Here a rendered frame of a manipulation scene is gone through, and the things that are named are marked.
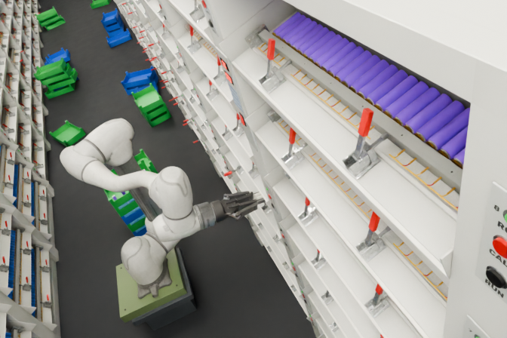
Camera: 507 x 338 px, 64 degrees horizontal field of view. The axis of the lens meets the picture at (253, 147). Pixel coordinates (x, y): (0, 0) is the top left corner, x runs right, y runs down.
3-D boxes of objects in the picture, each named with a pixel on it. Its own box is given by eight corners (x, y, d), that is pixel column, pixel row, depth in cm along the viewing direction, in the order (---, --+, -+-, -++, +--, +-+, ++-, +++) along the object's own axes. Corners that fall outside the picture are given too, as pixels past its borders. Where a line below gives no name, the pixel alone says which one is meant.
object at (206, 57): (247, 125, 110) (220, 90, 101) (183, 48, 155) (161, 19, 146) (306, 78, 110) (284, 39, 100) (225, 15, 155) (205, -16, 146)
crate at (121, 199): (115, 209, 247) (109, 201, 241) (106, 192, 261) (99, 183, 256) (158, 182, 255) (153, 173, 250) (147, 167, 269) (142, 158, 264)
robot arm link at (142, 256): (127, 278, 208) (107, 252, 195) (152, 250, 218) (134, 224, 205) (148, 290, 199) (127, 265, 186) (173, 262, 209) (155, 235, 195)
